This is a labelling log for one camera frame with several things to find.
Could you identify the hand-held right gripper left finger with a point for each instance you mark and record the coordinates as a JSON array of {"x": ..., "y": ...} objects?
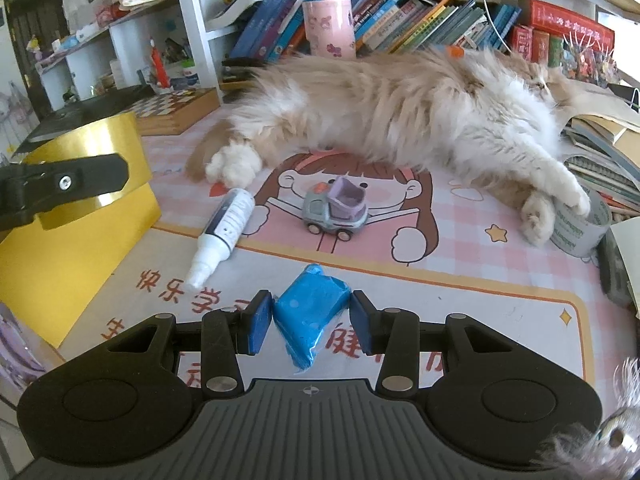
[{"x": 257, "y": 327}]

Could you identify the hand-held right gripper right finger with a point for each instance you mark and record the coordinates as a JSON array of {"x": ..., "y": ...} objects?
[{"x": 361, "y": 327}]

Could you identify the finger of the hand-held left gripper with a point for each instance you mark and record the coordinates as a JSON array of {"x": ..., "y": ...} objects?
[{"x": 75, "y": 180}]

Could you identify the blue plastic packet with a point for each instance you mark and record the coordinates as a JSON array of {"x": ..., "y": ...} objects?
[{"x": 307, "y": 310}]

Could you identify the yellow cardboard box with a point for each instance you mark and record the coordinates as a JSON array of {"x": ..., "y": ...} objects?
[{"x": 60, "y": 260}]

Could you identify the white spray bottle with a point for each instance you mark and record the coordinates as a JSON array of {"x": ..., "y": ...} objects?
[{"x": 227, "y": 225}]

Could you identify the grey purple toy truck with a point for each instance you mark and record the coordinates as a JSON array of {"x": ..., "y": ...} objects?
[{"x": 335, "y": 207}]

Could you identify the pink checked desktop cloth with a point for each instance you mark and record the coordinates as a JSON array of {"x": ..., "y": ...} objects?
[{"x": 615, "y": 360}]

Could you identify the black digital piano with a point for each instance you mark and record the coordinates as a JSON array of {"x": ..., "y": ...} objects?
[{"x": 90, "y": 105}]

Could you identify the wooden chessboard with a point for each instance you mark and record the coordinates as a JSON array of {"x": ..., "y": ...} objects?
[{"x": 170, "y": 110}]

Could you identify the cartoon print desk mat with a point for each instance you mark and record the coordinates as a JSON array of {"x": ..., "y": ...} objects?
[{"x": 500, "y": 320}]

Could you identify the red bottle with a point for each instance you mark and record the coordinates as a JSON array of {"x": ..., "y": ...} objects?
[{"x": 159, "y": 67}]

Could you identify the white tub blue label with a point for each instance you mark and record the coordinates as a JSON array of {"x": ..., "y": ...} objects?
[{"x": 186, "y": 79}]

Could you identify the white shelf unit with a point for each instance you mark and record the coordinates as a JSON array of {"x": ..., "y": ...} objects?
[{"x": 125, "y": 35}]

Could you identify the dark door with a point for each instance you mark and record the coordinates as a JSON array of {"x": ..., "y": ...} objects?
[{"x": 30, "y": 10}]

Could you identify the pink plastic bag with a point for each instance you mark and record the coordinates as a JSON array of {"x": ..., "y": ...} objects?
[{"x": 20, "y": 355}]

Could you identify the tall white wooden bookshelf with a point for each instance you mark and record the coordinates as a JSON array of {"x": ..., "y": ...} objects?
[{"x": 192, "y": 20}]

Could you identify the fluffy ginger white cat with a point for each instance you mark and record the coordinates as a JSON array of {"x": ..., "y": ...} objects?
[{"x": 400, "y": 105}]

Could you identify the printed tin can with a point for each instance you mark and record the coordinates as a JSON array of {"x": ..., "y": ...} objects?
[{"x": 575, "y": 230}]

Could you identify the row of colourful books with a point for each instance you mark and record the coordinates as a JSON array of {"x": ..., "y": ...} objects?
[{"x": 280, "y": 25}]

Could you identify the dark grey pouch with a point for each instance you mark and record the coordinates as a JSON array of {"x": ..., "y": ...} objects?
[{"x": 615, "y": 270}]

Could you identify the grey fluffy plush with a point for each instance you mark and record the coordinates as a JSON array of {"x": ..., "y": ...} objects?
[{"x": 600, "y": 440}]

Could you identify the stack of notebooks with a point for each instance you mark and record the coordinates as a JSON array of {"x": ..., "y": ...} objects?
[{"x": 600, "y": 160}]

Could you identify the pink cup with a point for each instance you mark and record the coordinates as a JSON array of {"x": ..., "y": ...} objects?
[{"x": 330, "y": 25}]

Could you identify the red boxed book set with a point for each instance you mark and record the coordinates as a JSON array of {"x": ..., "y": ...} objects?
[{"x": 560, "y": 25}]

